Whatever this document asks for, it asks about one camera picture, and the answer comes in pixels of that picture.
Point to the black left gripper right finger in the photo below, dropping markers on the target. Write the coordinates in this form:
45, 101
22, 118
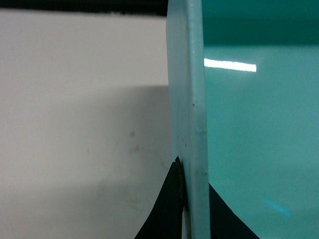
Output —
224, 224

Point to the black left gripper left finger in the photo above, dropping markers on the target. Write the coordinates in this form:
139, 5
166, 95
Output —
165, 218

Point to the turquoise plastic tray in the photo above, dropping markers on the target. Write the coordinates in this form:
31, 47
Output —
244, 96

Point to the black perforated panel left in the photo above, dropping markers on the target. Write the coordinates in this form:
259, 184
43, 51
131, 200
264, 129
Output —
125, 7

